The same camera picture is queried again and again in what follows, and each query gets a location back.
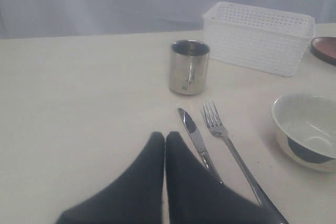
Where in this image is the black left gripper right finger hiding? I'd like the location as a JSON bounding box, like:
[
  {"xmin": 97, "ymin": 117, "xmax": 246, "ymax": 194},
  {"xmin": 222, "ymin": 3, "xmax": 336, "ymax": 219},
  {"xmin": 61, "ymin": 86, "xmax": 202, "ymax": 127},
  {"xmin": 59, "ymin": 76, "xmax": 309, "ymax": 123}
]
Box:
[{"xmin": 165, "ymin": 132, "xmax": 276, "ymax": 223}]

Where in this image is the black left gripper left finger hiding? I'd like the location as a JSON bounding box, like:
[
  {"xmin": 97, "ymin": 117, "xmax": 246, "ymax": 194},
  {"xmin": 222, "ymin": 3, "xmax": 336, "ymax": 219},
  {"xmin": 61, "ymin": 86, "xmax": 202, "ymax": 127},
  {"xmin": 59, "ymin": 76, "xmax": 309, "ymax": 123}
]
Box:
[{"xmin": 57, "ymin": 132, "xmax": 165, "ymax": 223}]

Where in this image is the silver table knife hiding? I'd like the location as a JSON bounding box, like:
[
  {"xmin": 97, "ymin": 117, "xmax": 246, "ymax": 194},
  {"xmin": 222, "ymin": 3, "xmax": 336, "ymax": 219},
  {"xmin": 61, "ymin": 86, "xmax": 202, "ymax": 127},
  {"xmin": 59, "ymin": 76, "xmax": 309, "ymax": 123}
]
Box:
[{"xmin": 177, "ymin": 108, "xmax": 223, "ymax": 184}]

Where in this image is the silver fork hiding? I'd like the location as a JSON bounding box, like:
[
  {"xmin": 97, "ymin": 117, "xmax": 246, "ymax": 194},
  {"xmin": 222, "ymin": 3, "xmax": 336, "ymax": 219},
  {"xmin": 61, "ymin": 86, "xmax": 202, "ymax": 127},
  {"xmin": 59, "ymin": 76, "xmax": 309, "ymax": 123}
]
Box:
[{"xmin": 202, "ymin": 101, "xmax": 289, "ymax": 224}]

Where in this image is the speckled glass bowl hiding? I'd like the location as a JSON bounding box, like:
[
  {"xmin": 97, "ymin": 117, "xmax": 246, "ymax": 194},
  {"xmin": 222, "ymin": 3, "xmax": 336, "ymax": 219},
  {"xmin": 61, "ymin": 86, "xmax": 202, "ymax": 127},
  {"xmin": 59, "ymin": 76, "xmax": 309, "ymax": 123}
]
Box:
[{"xmin": 270, "ymin": 93, "xmax": 335, "ymax": 173}]

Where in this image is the steel cup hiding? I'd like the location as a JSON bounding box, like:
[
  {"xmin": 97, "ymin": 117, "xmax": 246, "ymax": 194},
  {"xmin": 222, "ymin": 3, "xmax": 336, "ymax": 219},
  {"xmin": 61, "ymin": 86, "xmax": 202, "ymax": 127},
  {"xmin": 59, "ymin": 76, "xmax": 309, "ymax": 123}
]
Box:
[{"xmin": 169, "ymin": 39, "xmax": 211, "ymax": 95}]

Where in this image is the brown wooden plate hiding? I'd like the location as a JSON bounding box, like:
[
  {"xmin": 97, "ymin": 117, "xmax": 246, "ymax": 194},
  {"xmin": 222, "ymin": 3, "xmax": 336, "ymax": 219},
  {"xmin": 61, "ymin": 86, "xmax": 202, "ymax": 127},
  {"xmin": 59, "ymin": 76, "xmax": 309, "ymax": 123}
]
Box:
[{"xmin": 310, "ymin": 36, "xmax": 336, "ymax": 66}]

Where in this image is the white perforated plastic basket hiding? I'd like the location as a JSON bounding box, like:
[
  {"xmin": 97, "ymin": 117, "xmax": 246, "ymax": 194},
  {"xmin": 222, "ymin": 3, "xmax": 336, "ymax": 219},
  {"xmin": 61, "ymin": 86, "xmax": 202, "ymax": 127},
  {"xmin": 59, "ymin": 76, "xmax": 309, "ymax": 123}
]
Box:
[{"xmin": 203, "ymin": 2, "xmax": 316, "ymax": 77}]

